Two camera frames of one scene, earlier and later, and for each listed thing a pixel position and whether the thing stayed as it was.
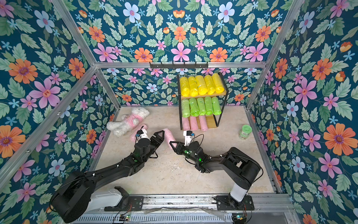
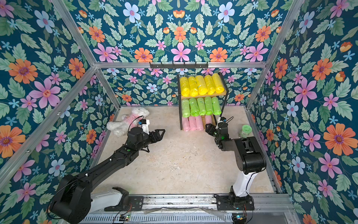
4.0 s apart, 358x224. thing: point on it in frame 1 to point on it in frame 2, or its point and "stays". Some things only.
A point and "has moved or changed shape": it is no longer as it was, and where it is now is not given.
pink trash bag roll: [169, 137] to [208, 119]
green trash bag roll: [194, 107] stays
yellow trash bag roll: [193, 87] stays
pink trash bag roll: [185, 123] stays
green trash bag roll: [216, 108] stays
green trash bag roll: [208, 106] stays
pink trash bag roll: [203, 124] has moved or changed shape
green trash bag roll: [201, 105] stays
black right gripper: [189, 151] to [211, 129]
